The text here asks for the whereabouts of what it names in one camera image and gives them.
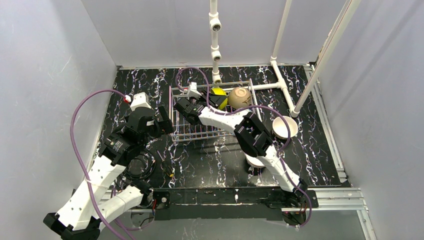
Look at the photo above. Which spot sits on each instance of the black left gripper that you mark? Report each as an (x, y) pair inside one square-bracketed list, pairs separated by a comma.
[(164, 120)]

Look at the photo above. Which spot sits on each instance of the white PVC camera post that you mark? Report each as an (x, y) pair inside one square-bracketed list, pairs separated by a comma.
[(215, 26)]

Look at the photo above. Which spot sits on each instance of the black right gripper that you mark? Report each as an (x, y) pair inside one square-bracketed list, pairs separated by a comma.
[(208, 98)]

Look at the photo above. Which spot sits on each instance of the cream white bowl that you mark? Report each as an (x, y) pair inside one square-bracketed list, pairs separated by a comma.
[(282, 126)]

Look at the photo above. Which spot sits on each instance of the white PVC pipe frame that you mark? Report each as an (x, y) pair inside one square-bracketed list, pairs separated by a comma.
[(249, 43)]

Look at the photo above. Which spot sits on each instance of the white wire dish rack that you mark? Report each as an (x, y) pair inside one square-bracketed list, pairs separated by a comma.
[(183, 131)]

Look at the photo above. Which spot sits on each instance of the beige floral bowl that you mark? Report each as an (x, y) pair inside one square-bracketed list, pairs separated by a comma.
[(239, 97)]

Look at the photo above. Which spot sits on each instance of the white diagonal PVC pole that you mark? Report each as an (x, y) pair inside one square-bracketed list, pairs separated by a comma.
[(337, 30)]

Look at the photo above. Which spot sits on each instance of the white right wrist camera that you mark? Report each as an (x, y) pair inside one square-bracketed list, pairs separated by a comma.
[(192, 91)]

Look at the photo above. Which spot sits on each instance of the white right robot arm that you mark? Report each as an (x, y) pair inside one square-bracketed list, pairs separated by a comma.
[(254, 139)]

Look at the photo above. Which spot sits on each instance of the aluminium extrusion frame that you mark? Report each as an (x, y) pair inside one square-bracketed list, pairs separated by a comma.
[(219, 162)]

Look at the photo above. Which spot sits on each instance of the white bowl under green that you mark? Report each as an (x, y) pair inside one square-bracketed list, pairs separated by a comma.
[(254, 162)]

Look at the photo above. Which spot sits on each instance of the yellow-green bowl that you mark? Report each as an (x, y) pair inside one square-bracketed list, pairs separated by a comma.
[(219, 98)]

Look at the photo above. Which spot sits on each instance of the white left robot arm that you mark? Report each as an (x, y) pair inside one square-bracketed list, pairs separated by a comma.
[(83, 217)]

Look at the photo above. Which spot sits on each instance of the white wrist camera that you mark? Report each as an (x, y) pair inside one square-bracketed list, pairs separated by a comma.
[(192, 91), (140, 100)]

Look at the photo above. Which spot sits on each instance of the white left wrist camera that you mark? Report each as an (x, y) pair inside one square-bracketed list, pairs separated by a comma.
[(140, 100)]

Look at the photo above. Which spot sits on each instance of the black yellow screwdriver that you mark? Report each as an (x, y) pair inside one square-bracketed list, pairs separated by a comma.
[(166, 167)]

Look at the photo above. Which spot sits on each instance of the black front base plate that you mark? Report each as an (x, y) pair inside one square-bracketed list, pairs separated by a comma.
[(270, 203)]

